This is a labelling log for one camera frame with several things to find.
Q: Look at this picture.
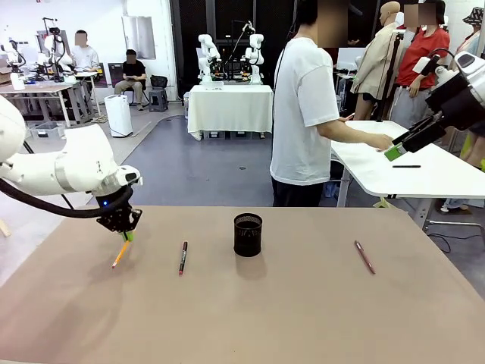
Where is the seated person in white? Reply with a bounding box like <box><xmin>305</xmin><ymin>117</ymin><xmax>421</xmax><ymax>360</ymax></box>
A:
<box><xmin>70</xmin><ymin>30</ymin><xmax>102</xmax><ymax>73</ymax></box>

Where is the mannequin in beige coat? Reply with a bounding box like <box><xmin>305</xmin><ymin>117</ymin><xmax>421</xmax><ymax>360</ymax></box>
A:
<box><xmin>350</xmin><ymin>1</ymin><xmax>403</xmax><ymax>122</ymax></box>

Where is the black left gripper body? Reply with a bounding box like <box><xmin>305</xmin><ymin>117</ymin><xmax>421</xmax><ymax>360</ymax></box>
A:
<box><xmin>93</xmin><ymin>186</ymin><xmax>135</xmax><ymax>225</ymax></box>

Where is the white side table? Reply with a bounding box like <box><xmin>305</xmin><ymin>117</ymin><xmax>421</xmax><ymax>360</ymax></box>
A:
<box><xmin>330</xmin><ymin>120</ymin><xmax>485</xmax><ymax>238</ymax></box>

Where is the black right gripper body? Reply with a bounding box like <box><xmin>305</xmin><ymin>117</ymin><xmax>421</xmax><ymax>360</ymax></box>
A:
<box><xmin>425</xmin><ymin>74</ymin><xmax>485</xmax><ymax>132</ymax></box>

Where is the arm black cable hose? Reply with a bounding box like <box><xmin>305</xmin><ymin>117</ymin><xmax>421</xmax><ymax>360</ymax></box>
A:
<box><xmin>0</xmin><ymin>177</ymin><xmax>134</xmax><ymax>220</ymax></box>
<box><xmin>427</xmin><ymin>47</ymin><xmax>458</xmax><ymax>71</ymax></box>

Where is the grey lab desk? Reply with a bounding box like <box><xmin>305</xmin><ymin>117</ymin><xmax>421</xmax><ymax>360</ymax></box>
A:
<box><xmin>0</xmin><ymin>82</ymin><xmax>79</xmax><ymax>128</ymax></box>

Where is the black plastic stool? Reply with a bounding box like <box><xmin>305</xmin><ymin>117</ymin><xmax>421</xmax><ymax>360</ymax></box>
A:
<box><xmin>148</xmin><ymin>89</ymin><xmax>169</xmax><ymax>113</ymax></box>

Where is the grey wall panel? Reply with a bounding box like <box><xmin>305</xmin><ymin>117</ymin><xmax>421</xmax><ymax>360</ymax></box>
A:
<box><xmin>121</xmin><ymin>15</ymin><xmax>157</xmax><ymax>61</ymax></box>

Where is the person's right hand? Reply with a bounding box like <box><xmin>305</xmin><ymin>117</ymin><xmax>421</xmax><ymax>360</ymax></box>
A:
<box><xmin>374</xmin><ymin>133</ymin><xmax>396</xmax><ymax>153</ymax></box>

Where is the yellow pencil pink eraser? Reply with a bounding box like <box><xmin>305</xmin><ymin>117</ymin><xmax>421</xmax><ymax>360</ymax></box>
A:
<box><xmin>111</xmin><ymin>240</ymin><xmax>133</xmax><ymax>269</ymax></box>

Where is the lab robot with black camera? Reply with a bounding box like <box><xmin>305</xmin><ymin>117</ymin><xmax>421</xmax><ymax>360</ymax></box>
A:
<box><xmin>40</xmin><ymin>17</ymin><xmax>74</xmax><ymax>83</ymax></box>

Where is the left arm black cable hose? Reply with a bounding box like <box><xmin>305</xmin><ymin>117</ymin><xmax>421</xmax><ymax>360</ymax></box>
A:
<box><xmin>0</xmin><ymin>177</ymin><xmax>134</xmax><ymax>220</ymax></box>

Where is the person's right forearm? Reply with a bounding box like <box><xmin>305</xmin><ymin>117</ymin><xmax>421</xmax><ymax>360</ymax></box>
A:
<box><xmin>317</xmin><ymin>118</ymin><xmax>380</xmax><ymax>149</ymax></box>

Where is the clear plastic storage bin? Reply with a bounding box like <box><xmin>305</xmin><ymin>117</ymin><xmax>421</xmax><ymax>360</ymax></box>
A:
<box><xmin>29</xmin><ymin>121</ymin><xmax>66</xmax><ymax>141</ymax></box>

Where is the black tripod pole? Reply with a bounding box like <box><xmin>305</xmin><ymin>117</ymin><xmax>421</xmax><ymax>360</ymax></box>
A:
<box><xmin>377</xmin><ymin>37</ymin><xmax>402</xmax><ymax>122</ymax></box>

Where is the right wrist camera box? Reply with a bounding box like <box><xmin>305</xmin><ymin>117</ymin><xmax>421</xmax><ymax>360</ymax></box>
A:
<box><xmin>412</xmin><ymin>54</ymin><xmax>443</xmax><ymax>76</ymax></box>

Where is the table with white cloth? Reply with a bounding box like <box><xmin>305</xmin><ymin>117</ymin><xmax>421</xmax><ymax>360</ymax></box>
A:
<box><xmin>187</xmin><ymin>83</ymin><xmax>274</xmax><ymax>142</ymax></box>

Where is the white air purifier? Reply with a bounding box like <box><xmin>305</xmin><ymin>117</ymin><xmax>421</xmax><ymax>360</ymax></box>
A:
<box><xmin>104</xmin><ymin>94</ymin><xmax>134</xmax><ymax>139</ymax></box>

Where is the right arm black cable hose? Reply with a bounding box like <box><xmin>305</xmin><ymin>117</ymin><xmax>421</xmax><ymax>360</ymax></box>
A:
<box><xmin>427</xmin><ymin>47</ymin><xmax>458</xmax><ymax>71</ymax></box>

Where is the bystander in red shirt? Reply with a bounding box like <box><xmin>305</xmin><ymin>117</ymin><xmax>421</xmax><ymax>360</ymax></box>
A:
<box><xmin>390</xmin><ymin>0</ymin><xmax>452</xmax><ymax>130</ymax></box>

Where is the seated person in black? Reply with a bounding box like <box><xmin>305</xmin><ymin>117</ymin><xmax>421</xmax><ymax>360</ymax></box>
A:
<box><xmin>114</xmin><ymin>49</ymin><xmax>149</xmax><ymax>111</ymax></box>

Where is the dark red pen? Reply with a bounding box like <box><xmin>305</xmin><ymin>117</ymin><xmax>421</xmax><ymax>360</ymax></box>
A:
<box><xmin>354</xmin><ymin>240</ymin><xmax>377</xmax><ymax>275</ymax></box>

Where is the black mesh pen holder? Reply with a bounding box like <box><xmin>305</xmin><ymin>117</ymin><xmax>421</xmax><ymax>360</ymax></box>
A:
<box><xmin>233</xmin><ymin>212</ymin><xmax>264</xmax><ymax>258</ymax></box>

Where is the person in white T-shirt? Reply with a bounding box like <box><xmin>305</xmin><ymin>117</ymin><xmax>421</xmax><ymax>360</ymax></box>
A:
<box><xmin>269</xmin><ymin>0</ymin><xmax>349</xmax><ymax>208</ymax></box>

